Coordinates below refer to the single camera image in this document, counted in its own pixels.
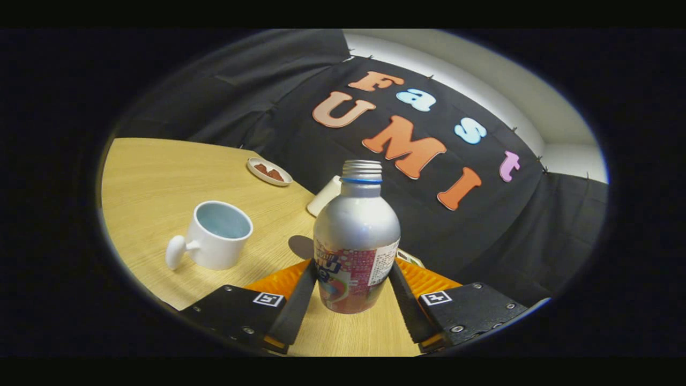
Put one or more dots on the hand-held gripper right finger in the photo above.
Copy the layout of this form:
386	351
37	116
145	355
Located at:
408	303

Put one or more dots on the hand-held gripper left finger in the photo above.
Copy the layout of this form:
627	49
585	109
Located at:
300	300

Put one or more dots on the dark round coaster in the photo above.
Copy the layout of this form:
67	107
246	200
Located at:
300	246

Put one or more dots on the silver juice bottle pink label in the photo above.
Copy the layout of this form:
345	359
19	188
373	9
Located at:
356	225

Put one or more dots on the white cup blue inside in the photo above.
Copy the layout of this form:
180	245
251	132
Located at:
214	249

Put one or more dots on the white divided dish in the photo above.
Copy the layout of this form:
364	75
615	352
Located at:
410	258

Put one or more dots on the black backdrop cloth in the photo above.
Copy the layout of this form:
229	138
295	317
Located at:
482	241

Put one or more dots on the white toaster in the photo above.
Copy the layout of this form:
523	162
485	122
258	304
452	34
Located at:
324	197

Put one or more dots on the red food piece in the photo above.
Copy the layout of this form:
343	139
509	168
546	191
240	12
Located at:
275	175
261	168

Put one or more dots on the white round plate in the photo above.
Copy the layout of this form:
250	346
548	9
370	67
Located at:
256	174

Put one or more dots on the wooden table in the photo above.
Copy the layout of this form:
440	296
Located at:
155	182

